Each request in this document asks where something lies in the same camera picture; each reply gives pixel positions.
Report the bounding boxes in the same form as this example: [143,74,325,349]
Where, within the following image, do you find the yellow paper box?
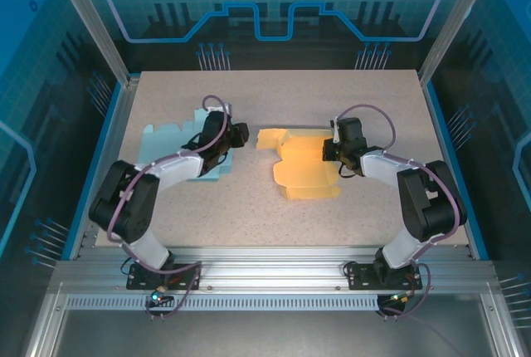
[255,125,343,202]

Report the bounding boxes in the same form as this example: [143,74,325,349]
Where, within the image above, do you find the light blue paper box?
[139,107,236,184]

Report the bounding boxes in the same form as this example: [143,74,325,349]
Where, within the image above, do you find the blue table edge strip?
[61,81,125,262]
[421,80,490,262]

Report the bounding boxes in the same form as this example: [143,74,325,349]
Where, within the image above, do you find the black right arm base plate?
[345,262,424,291]

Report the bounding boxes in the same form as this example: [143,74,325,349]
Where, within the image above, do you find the wide aluminium frame rail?
[47,243,501,296]

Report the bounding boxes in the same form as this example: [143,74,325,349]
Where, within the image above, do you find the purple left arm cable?
[106,94,234,321]

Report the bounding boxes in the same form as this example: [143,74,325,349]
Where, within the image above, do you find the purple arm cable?
[334,103,469,321]
[106,94,234,321]

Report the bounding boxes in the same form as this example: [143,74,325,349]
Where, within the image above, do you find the aluminium frame post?
[417,0,502,84]
[44,0,141,89]

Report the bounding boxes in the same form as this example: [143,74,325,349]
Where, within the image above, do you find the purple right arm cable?
[334,103,469,321]

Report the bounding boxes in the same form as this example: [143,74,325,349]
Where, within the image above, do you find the slotted metal cable tray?
[65,294,382,311]

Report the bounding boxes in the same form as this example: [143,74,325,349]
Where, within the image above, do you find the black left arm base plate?
[126,262,203,291]

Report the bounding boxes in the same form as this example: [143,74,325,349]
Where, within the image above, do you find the aluminium lower frame bar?
[27,292,67,357]
[480,292,522,357]

